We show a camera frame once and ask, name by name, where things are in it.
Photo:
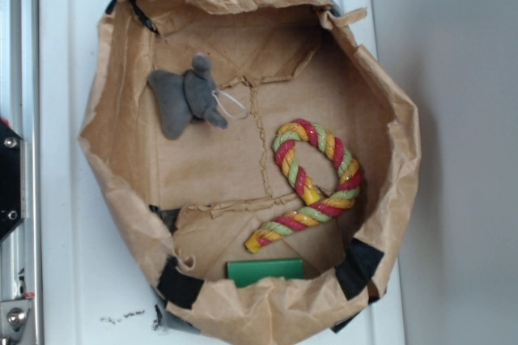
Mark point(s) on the gray plush elephant toy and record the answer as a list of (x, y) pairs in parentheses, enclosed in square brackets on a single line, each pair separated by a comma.
[(191, 96)]

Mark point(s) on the brown paper lined bin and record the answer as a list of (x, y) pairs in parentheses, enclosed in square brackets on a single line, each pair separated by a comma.
[(186, 207)]

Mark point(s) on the white plastic tray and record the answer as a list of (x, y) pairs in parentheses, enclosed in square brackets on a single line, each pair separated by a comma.
[(93, 291)]

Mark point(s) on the black metal bracket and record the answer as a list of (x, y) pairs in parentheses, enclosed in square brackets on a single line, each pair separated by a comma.
[(11, 180)]

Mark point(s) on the multicolour twisted rope toy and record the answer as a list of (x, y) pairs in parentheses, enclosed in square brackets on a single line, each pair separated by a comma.
[(318, 209)]

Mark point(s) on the green rectangular block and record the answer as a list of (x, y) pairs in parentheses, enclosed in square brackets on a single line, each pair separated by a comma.
[(245, 273)]

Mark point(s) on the aluminium frame rail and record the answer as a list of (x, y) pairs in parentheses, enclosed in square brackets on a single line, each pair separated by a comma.
[(21, 311)]

